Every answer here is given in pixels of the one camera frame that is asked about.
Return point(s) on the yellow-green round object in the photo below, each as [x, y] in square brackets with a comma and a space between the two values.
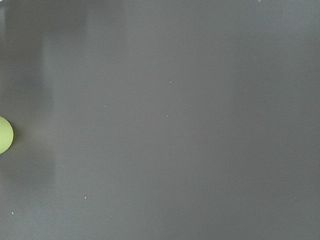
[6, 135]

